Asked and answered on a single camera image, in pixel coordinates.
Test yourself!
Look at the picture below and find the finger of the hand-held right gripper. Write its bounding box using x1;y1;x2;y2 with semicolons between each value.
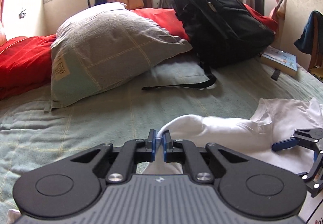
296;149;323;198
272;128;323;152

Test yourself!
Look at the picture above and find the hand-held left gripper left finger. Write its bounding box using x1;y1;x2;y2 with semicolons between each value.
69;129;157;184

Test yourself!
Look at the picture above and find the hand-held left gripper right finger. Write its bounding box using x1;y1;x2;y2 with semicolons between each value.
163;131;250;184

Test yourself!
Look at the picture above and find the white printed t-shirt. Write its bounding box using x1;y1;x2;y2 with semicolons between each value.
140;97;323;224

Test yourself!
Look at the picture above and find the pale grey cloth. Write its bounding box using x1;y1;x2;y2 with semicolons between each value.
149;55;215;88

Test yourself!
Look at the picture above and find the paperback book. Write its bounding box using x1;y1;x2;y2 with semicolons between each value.
260;46;299;77

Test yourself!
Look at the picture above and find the wooden chair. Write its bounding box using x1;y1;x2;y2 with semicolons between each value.
306;12;323;71

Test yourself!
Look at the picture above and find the grey green pillow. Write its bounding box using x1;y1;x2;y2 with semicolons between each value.
44;3;193;113

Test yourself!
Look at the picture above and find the dark blue garment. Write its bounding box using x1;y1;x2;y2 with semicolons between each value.
294;10;323;55

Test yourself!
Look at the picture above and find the black backpack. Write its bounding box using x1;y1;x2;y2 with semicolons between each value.
141;0;275;91

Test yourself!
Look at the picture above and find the red quilt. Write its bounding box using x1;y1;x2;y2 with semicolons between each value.
0;8;278;100

